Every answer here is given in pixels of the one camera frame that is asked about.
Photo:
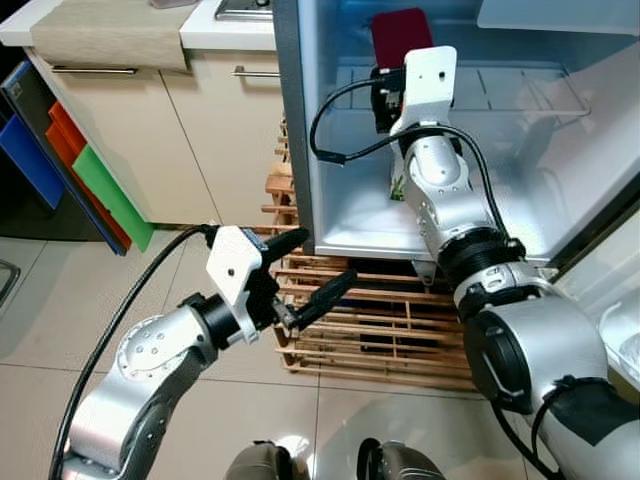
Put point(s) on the white fridge door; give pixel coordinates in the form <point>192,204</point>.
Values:
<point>610,290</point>

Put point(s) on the blue board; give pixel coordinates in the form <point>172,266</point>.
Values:
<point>30,155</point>

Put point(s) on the clear fridge shelf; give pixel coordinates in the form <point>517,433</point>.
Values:
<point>520,95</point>

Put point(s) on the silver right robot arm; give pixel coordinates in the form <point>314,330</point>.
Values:
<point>520,340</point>

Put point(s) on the wooden slat rack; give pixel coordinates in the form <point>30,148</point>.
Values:
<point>380,340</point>

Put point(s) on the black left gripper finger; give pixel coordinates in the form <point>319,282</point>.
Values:
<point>325,295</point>
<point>285,243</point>

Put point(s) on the orange board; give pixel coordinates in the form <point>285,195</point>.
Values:
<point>75,150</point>

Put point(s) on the beige countertop cloth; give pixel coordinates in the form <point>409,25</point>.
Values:
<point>110,35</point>

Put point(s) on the green white packet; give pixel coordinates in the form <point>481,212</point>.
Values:
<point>398,185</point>

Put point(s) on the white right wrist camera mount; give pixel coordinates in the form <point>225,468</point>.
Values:
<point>425,85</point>

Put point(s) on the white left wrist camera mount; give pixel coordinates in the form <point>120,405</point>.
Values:
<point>235,262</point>

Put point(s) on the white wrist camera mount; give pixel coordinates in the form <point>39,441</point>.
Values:
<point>425,85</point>
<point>235,262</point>

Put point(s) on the small grey fridge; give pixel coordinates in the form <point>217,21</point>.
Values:
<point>520,180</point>

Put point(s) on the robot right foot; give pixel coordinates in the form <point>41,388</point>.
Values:
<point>400,462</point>

